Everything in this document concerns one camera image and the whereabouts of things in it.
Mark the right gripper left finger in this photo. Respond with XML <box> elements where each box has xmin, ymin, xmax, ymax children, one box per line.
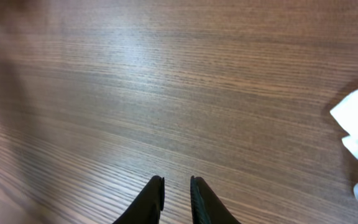
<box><xmin>113</xmin><ymin>175</ymin><xmax>165</xmax><ymax>224</ymax></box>

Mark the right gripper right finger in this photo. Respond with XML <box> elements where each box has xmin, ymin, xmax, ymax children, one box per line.
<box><xmin>190</xmin><ymin>176</ymin><xmax>240</xmax><ymax>224</ymax></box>

